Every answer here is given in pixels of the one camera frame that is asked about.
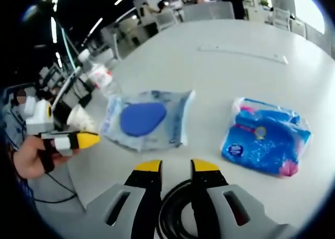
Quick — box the blue tissue packet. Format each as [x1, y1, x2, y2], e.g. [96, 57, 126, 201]
[220, 96, 312, 177]

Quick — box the clear plastic bottle red label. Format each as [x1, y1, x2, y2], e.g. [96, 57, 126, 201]
[77, 49, 119, 100]

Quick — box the white table cable cover strip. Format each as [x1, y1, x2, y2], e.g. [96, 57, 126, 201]
[198, 43, 289, 64]

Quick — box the person's left hand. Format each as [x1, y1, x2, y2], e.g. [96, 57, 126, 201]
[13, 135, 81, 179]

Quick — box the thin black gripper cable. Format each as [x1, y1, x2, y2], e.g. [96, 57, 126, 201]
[32, 170, 79, 204]

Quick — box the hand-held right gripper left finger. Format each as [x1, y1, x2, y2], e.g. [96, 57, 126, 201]
[85, 159, 163, 239]

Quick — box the white paper cup green print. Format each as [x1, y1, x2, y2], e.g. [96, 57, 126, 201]
[66, 104, 99, 133]

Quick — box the computer monitor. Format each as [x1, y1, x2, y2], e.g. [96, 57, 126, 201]
[51, 26, 84, 111]

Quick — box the white chair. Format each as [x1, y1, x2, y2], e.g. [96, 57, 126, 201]
[272, 7, 292, 30]

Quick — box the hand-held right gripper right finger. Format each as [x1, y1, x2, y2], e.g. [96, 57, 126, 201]
[190, 158, 266, 239]

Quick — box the grey mesh chair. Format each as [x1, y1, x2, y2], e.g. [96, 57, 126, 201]
[155, 9, 179, 32]

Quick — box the clear bag with blue pad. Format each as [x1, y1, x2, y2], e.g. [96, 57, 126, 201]
[100, 89, 196, 153]

